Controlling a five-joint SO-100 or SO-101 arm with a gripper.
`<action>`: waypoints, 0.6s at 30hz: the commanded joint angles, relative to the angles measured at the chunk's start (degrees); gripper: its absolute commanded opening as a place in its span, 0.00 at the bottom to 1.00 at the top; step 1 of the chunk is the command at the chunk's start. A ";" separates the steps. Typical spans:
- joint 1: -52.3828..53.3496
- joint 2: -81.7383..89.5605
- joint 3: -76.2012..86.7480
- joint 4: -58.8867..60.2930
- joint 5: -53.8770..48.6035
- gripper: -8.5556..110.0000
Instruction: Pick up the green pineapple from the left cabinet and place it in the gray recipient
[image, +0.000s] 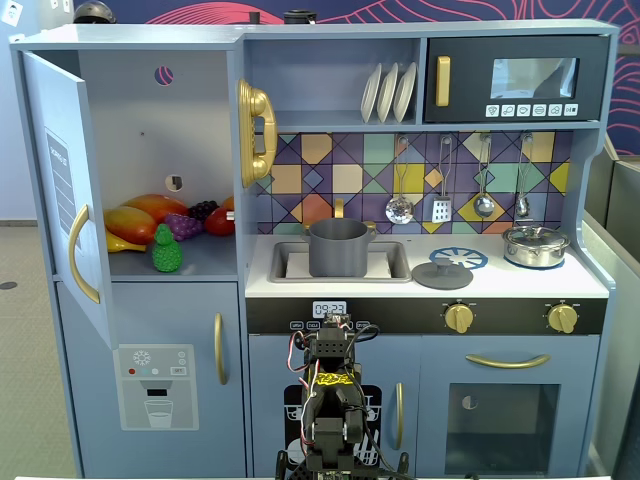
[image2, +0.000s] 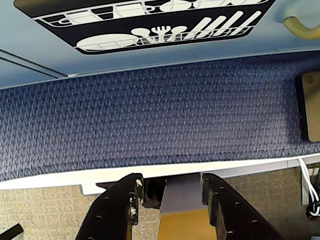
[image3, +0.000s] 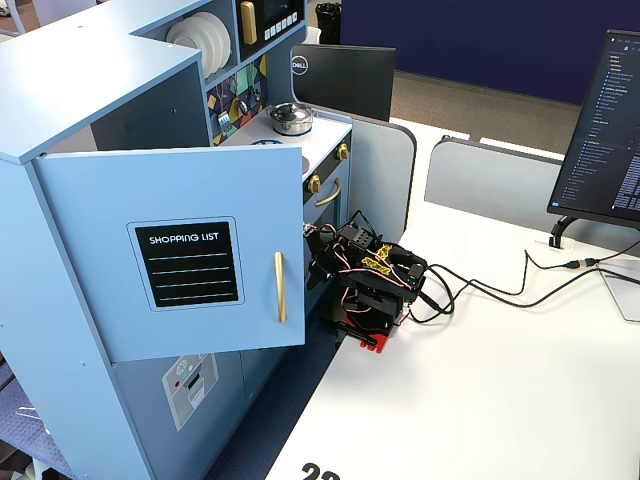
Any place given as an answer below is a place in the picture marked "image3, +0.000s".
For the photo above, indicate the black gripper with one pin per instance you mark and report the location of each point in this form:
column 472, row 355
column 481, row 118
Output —
column 317, row 263

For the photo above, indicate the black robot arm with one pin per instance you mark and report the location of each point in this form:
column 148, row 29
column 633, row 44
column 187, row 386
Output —
column 380, row 285

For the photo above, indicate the blue cabinet door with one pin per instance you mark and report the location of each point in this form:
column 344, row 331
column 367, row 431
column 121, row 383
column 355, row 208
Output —
column 100, row 300

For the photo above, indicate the blue toy kitchen cabinet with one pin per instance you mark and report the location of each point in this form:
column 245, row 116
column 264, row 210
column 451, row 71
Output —
column 75, row 75

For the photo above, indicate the gold stove knob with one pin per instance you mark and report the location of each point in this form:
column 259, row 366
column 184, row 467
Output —
column 314, row 184
column 343, row 152

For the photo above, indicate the red and black base clamp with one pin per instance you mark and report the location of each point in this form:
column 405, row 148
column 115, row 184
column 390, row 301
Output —
column 372, row 342

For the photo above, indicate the gray curved desk divider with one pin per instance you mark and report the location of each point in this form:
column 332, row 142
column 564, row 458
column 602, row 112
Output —
column 380, row 175

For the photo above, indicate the black shopping list board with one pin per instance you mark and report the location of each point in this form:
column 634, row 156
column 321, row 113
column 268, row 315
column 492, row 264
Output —
column 190, row 280

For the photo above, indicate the silver toy pot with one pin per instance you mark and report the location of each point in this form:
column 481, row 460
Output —
column 292, row 127

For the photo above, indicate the silver pot lid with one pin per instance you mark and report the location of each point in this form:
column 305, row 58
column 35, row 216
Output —
column 289, row 112

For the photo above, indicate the silver toy spatula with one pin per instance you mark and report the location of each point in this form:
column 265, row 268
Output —
column 223, row 120

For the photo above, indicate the silver toy ladle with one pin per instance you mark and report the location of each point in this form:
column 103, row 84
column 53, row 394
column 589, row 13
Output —
column 242, row 106

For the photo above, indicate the gray low desk divider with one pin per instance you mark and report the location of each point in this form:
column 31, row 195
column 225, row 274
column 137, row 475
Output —
column 490, row 185

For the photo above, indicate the black Dell monitor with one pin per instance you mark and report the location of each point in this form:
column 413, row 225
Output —
column 350, row 80

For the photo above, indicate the white toy plate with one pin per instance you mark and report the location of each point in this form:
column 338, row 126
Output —
column 216, row 50
column 184, row 36
column 228, row 42

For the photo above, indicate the black trash bin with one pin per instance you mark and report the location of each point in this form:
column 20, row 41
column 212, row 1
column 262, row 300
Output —
column 328, row 22

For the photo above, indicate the black toy microwave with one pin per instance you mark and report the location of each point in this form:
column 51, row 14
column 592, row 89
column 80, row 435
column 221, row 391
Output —
column 280, row 15

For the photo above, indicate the gray flat stand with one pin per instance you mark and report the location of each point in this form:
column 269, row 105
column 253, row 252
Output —
column 625, row 295

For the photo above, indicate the monitor with lit screen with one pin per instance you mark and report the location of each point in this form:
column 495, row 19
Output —
column 600, row 140

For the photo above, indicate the dark blue partition wall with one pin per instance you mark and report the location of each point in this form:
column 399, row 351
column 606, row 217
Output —
column 475, row 35

